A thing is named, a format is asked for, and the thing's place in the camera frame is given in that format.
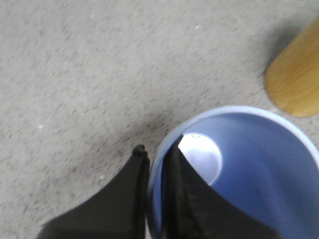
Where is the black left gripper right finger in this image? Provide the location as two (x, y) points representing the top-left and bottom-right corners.
(161, 136), (281, 239)

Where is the bamboo cylindrical holder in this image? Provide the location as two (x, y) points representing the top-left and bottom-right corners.
(265, 18), (319, 117)

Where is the blue plastic cup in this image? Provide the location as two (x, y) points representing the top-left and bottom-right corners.
(147, 106), (319, 239)

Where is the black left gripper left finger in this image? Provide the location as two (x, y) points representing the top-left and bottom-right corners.
(37, 144), (150, 239)

